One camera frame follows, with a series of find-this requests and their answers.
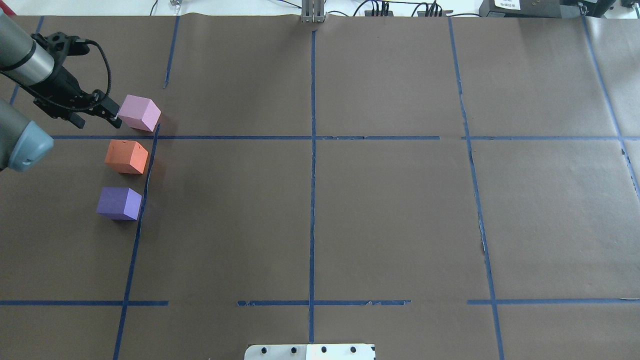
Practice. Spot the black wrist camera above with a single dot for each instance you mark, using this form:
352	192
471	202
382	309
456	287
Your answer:
60	44

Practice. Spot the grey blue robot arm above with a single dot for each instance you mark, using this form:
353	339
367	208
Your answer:
36	65

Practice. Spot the orange foam cube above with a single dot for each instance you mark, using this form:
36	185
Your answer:
126	156

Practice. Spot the blue tape grid lines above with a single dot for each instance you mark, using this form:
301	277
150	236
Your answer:
448	189

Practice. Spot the aluminium frame post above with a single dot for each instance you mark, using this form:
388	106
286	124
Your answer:
313	11

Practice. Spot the black computer box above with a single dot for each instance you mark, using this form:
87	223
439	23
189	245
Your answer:
553	9

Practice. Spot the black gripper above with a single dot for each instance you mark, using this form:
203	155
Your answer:
59	86

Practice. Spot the purple foam cube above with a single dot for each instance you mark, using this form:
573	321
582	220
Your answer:
119	203

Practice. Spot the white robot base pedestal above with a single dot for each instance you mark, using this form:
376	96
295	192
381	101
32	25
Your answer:
331	351

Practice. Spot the pink foam cube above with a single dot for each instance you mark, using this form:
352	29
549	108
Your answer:
139	113

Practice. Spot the black orange power strip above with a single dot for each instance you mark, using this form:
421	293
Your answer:
398	9

